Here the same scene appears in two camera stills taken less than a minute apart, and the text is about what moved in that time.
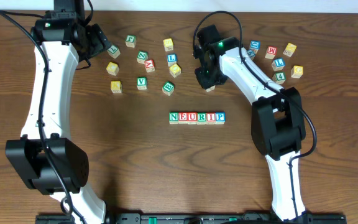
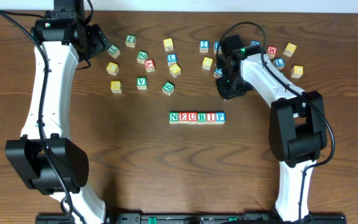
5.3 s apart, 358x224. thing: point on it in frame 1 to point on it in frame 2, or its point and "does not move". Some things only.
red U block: (192, 117) does not move
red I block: (211, 117) does not move
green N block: (173, 117) does not move
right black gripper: (209, 82) to (229, 90)
